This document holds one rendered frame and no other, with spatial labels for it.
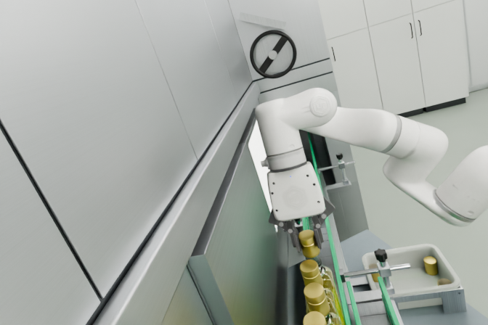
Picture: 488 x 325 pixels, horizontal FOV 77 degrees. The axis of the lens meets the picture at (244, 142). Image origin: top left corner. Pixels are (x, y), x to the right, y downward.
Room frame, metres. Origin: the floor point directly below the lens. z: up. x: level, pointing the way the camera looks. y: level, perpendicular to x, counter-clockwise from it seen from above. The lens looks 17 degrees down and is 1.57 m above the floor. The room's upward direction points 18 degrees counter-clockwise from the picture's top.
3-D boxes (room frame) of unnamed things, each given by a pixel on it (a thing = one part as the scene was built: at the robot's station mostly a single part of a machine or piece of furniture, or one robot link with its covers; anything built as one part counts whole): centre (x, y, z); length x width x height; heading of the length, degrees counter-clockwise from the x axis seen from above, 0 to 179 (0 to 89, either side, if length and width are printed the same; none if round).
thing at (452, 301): (0.72, -0.30, 0.79); 0.27 x 0.17 x 0.08; 77
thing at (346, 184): (1.24, -0.36, 0.90); 0.17 x 0.05 x 0.23; 77
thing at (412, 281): (0.71, -0.33, 0.80); 0.22 x 0.17 x 0.09; 77
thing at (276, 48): (1.45, -0.25, 1.49); 0.21 x 0.05 x 0.21; 77
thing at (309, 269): (0.47, -0.04, 1.14); 0.04 x 0.04 x 0.04
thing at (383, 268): (0.62, -0.21, 0.95); 0.17 x 0.03 x 0.12; 77
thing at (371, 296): (0.62, -0.19, 0.85); 0.09 x 0.04 x 0.07; 77
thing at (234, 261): (0.82, 0.01, 1.15); 0.90 x 0.03 x 0.34; 167
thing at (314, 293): (0.42, -0.03, 1.14); 0.04 x 0.04 x 0.04
